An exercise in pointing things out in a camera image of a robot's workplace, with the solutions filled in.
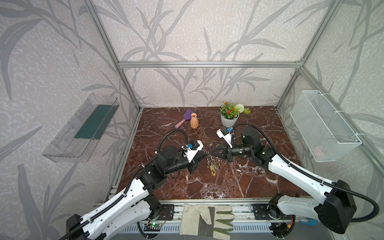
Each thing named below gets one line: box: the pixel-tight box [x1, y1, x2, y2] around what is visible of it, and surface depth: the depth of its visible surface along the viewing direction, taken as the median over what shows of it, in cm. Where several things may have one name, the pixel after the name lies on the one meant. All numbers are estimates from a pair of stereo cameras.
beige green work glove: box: [179, 203, 235, 240], surface depth 72 cm
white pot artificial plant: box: [217, 101, 251, 128], surface depth 101 cm
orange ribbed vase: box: [190, 112, 199, 129], surface depth 104 cm
